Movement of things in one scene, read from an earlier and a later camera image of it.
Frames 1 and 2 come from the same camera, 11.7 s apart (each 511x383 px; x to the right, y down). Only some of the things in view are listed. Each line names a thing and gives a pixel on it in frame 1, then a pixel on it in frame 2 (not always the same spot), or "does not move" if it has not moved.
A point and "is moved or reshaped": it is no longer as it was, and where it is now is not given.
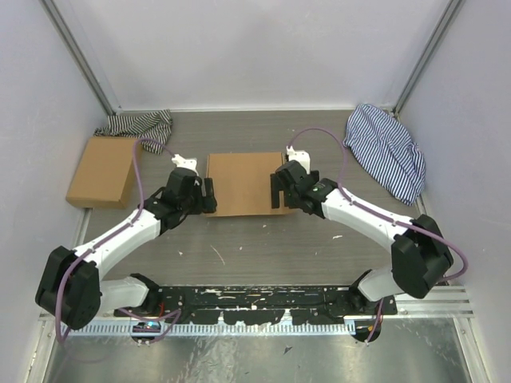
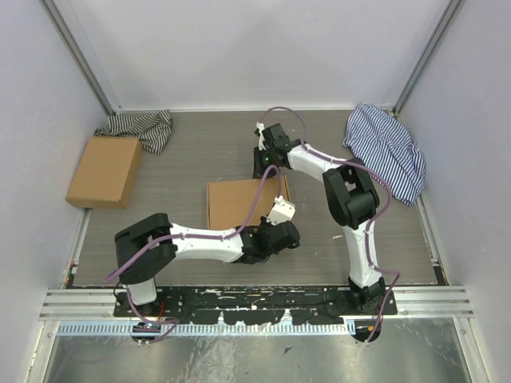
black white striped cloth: (155, 125) does not move
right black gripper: (277, 186) to (259, 169)
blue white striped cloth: (386, 149) does not move
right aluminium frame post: (426, 57) does not move
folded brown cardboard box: (103, 177) does not move
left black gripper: (208, 203) to (264, 223)
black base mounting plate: (263, 305) does not move
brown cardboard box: (241, 183) is moved or reshaped
